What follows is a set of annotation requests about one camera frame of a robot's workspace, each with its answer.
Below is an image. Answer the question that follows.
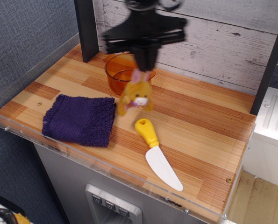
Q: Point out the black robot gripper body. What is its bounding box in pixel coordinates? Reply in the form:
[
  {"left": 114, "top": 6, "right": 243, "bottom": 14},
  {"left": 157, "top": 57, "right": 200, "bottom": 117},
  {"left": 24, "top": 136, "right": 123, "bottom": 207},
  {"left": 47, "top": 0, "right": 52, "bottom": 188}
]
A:
[{"left": 102, "top": 9, "right": 187, "bottom": 54}]

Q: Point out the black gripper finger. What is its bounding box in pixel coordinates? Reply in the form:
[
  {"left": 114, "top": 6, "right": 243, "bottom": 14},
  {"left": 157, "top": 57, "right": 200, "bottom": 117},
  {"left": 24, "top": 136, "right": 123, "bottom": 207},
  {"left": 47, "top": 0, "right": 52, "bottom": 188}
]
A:
[
  {"left": 133, "top": 48, "right": 148, "bottom": 71},
  {"left": 147, "top": 45, "right": 159, "bottom": 70}
]

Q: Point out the yellow plush bunny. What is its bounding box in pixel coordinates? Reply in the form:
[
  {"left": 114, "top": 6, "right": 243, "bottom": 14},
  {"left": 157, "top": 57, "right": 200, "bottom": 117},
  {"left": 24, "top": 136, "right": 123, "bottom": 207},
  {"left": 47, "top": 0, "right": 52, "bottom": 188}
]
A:
[{"left": 118, "top": 69, "right": 153, "bottom": 116}]

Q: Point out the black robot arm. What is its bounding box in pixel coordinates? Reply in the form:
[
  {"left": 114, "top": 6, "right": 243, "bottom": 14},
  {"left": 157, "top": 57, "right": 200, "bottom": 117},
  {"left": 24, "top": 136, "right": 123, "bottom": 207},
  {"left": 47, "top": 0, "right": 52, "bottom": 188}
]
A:
[{"left": 102, "top": 0, "right": 187, "bottom": 72}]

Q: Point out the purple towel napkin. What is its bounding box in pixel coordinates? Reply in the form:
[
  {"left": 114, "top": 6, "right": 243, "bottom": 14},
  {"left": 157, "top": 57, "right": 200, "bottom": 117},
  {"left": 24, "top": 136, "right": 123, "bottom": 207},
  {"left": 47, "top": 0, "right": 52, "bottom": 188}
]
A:
[{"left": 42, "top": 94, "right": 116, "bottom": 147}]

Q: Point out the orange transparent plastic pot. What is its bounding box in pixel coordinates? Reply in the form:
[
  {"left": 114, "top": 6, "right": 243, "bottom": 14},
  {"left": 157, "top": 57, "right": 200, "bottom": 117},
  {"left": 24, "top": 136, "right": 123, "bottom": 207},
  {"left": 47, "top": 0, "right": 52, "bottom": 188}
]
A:
[{"left": 104, "top": 53, "right": 156, "bottom": 95}]

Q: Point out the clear acrylic edge guard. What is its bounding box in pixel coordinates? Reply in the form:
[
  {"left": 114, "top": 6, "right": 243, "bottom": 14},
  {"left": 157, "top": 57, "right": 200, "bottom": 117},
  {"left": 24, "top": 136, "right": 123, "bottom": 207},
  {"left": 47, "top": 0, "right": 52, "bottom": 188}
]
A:
[{"left": 0, "top": 42, "right": 260, "bottom": 223}]

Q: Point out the grey toy fridge cabinet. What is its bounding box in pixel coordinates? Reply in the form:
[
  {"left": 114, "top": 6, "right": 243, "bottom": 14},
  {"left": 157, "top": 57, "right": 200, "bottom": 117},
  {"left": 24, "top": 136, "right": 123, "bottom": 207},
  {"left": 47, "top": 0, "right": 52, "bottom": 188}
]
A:
[{"left": 35, "top": 145, "right": 202, "bottom": 224}]

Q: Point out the silver dispenser button panel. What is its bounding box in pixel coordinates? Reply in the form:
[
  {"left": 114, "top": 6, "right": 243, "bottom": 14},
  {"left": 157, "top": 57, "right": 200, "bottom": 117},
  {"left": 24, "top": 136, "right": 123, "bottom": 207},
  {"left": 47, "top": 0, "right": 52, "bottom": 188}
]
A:
[{"left": 86, "top": 184, "right": 143, "bottom": 224}]

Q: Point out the white ribbed appliance right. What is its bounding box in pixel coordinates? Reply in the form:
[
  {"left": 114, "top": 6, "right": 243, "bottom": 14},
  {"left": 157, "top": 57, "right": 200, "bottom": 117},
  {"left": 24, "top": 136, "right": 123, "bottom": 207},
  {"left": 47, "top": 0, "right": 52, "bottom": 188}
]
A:
[{"left": 242, "top": 87, "right": 278, "bottom": 185}]

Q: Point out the yellow object bottom left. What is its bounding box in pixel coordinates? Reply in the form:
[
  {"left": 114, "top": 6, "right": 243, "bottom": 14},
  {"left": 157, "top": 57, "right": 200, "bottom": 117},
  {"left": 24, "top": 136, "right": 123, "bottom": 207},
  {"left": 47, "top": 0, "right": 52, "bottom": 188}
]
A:
[{"left": 14, "top": 213, "right": 32, "bottom": 224}]

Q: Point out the dark vertical post left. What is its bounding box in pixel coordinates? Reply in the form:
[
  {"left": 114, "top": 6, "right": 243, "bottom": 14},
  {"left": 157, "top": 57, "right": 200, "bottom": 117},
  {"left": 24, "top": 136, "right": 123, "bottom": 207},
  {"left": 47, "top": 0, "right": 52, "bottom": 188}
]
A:
[{"left": 74, "top": 0, "right": 99, "bottom": 63}]

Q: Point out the dark vertical post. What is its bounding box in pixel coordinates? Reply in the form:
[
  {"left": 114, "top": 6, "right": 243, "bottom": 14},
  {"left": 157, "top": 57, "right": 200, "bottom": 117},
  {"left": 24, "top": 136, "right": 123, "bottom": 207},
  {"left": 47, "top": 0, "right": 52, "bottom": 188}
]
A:
[
  {"left": 74, "top": 0, "right": 99, "bottom": 63},
  {"left": 250, "top": 34, "right": 278, "bottom": 115}
]

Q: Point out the yellow handled white toy knife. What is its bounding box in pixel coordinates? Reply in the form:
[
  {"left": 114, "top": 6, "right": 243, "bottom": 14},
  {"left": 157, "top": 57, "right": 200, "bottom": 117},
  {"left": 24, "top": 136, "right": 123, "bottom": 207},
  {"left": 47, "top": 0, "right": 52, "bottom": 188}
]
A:
[{"left": 135, "top": 118, "right": 184, "bottom": 191}]

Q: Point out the dark vertical post right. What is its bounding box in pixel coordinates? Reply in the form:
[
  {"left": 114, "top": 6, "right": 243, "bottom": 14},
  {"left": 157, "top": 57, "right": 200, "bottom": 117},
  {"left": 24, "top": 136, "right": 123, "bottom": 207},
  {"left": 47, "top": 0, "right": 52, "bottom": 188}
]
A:
[{"left": 250, "top": 34, "right": 278, "bottom": 115}]

